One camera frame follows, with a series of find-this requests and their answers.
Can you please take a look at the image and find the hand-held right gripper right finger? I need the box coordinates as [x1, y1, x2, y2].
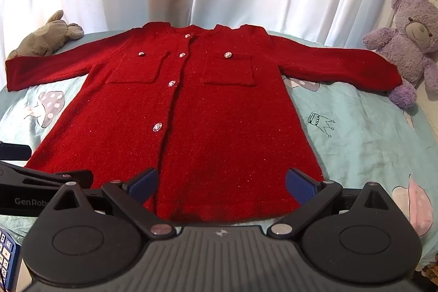
[267, 168, 391, 239]

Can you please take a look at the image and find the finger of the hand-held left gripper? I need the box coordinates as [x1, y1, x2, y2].
[0, 141, 32, 164]
[0, 161, 94, 189]

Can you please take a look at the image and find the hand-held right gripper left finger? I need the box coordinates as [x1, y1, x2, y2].
[51, 167, 177, 239]

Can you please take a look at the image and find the red knit coat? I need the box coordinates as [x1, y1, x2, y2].
[5, 22, 404, 223]

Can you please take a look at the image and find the blue calculator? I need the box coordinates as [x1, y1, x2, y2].
[0, 227, 21, 286]

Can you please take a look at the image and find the grey plush toy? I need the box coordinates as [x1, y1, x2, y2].
[7, 10, 85, 59]

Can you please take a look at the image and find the purple teddy bear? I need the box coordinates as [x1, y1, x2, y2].
[363, 0, 438, 108]

